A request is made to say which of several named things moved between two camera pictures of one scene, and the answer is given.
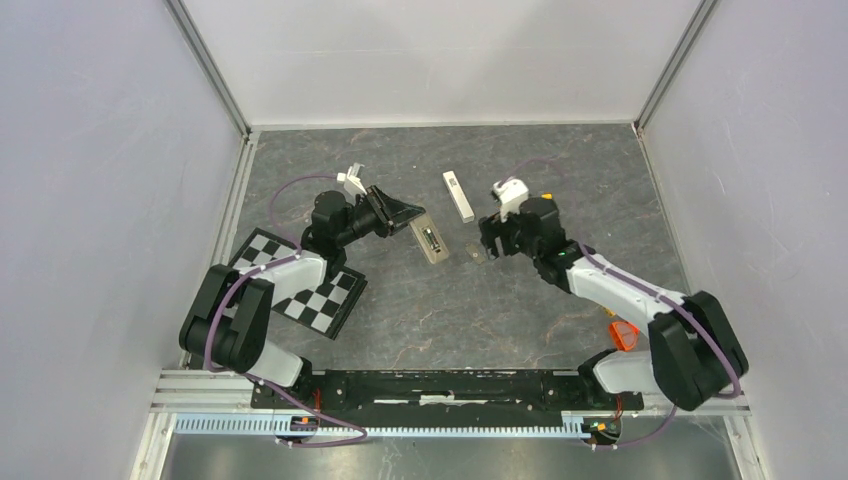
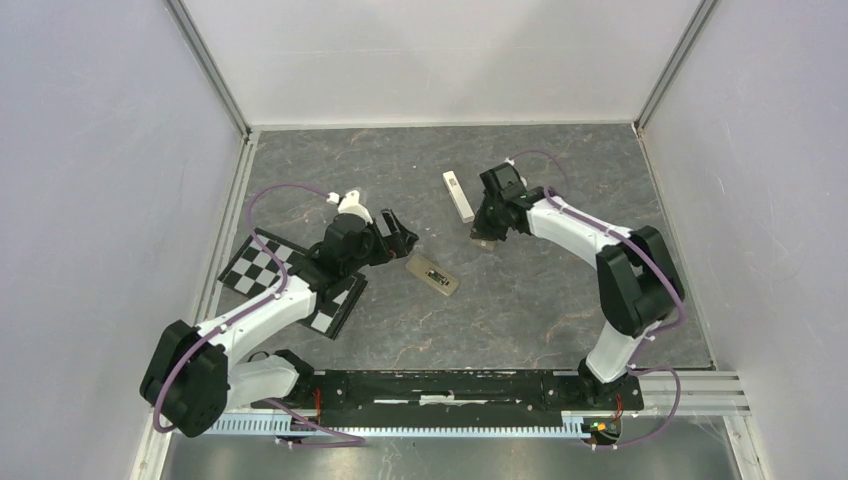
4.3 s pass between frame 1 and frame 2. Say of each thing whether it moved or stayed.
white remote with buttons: moved
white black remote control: stayed
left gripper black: moved
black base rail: stayed
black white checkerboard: stayed
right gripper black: moved
